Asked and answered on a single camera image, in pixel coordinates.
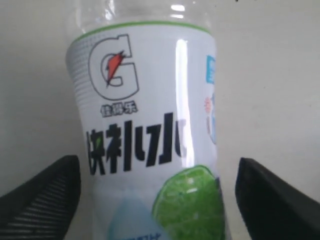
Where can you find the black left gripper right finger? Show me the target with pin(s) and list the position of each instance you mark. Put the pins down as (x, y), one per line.
(271, 208)

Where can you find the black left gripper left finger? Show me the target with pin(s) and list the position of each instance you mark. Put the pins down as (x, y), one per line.
(43, 207)

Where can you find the lime label Gatorade bottle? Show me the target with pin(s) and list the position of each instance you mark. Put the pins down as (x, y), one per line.
(143, 73)

